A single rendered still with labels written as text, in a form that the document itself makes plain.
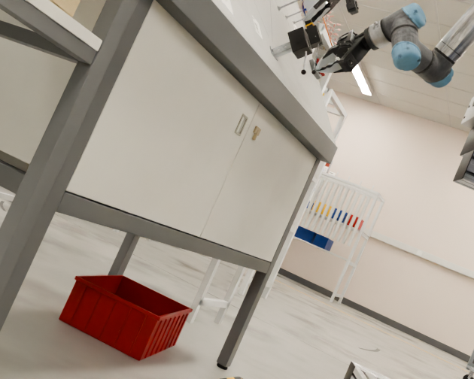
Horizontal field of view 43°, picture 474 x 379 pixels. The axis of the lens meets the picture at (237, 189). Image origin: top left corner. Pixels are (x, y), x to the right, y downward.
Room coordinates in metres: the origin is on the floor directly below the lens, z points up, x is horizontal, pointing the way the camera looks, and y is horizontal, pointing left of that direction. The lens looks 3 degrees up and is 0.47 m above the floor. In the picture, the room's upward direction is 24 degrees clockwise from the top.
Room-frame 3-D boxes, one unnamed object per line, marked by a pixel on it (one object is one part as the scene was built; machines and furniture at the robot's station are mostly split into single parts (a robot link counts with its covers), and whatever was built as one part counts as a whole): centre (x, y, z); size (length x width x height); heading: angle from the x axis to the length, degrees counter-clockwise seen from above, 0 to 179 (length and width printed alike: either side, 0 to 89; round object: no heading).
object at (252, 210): (1.86, -0.08, 0.60); 0.55 x 0.03 x 0.39; 153
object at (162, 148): (1.37, 0.17, 0.60); 0.55 x 0.02 x 0.39; 153
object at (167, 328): (1.98, 0.15, 0.07); 0.39 x 0.29 x 0.14; 168
